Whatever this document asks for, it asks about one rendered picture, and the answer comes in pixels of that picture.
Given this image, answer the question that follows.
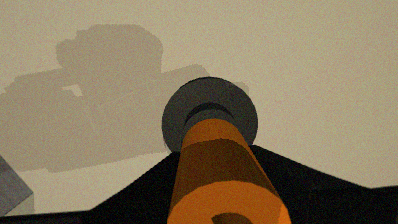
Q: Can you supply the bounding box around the orange knob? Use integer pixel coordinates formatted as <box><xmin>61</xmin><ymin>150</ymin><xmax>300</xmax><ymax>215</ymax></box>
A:
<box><xmin>167</xmin><ymin>118</ymin><xmax>291</xmax><ymax>224</ymax></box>

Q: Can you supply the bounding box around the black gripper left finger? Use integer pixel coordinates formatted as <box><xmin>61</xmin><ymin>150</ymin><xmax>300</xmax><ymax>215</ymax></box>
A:
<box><xmin>0</xmin><ymin>151</ymin><xmax>180</xmax><ymax>224</ymax></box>

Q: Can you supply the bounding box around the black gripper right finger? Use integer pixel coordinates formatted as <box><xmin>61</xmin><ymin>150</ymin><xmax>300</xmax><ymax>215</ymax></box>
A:
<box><xmin>249</xmin><ymin>145</ymin><xmax>398</xmax><ymax>224</ymax></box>

